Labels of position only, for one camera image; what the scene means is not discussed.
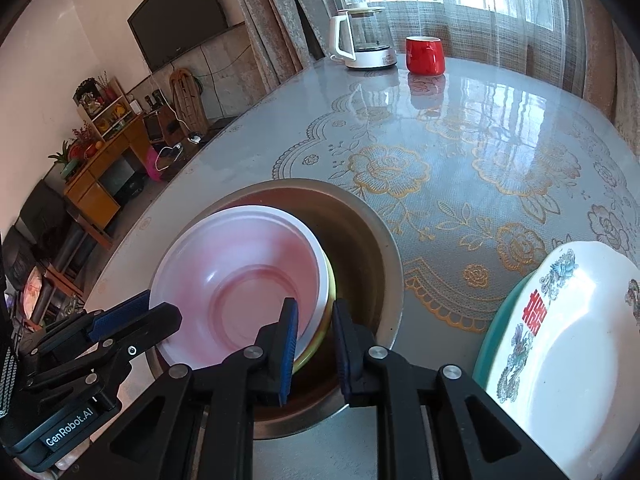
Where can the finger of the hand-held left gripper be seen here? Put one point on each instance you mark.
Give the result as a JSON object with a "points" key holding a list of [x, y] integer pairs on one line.
{"points": [[125, 312], [150, 327]]}

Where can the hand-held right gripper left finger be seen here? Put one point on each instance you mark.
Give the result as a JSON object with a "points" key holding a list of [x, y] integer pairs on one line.
{"points": [[289, 352]]}

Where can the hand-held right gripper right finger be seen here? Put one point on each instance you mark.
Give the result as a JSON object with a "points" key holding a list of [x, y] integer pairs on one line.
{"points": [[342, 352]]}

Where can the yellow plastic bowl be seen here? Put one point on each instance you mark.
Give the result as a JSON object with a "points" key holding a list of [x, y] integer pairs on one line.
{"points": [[312, 349]]}

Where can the red plastic bowl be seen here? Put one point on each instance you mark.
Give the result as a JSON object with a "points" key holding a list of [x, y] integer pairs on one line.
{"points": [[235, 280]]}

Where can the stainless steel bowl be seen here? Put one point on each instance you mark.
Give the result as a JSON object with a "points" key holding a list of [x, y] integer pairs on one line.
{"points": [[360, 260]]}

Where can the teal plate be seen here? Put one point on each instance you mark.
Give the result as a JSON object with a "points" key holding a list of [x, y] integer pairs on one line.
{"points": [[487, 350]]}

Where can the white dragon print plate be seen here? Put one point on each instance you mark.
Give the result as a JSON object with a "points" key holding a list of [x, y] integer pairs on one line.
{"points": [[575, 360]]}

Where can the black chair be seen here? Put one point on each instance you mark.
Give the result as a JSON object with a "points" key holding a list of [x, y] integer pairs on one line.
{"points": [[45, 220]]}

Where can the pink bag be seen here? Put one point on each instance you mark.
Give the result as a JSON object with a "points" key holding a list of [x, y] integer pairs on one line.
{"points": [[154, 165]]}

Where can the wooden cabinet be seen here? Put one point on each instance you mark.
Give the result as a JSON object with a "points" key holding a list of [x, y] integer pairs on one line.
{"points": [[102, 160]]}

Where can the potted green plant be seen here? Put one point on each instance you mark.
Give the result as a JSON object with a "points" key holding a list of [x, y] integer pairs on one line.
{"points": [[67, 160]]}

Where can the lace floral table mat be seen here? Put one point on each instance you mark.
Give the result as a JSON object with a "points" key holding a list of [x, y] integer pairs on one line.
{"points": [[450, 185]]}

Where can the small wooden shelf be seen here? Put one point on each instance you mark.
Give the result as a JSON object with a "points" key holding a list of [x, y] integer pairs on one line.
{"points": [[102, 105]]}

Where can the wooden slatted rack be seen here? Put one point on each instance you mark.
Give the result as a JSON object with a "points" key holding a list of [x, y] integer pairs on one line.
{"points": [[186, 100]]}

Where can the white glass electric kettle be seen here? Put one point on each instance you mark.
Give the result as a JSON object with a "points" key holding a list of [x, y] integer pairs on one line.
{"points": [[370, 57]]}

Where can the black flat television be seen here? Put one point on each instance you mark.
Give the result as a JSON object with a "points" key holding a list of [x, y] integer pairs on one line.
{"points": [[180, 15]]}

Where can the red mug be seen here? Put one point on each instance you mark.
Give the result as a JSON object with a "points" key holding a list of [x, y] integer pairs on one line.
{"points": [[425, 57]]}

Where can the beige thick curtain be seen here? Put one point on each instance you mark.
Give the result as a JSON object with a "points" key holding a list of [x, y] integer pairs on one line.
{"points": [[275, 20], [610, 60]]}

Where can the white sheer curtain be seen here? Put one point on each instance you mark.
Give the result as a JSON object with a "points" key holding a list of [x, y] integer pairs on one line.
{"points": [[475, 30]]}

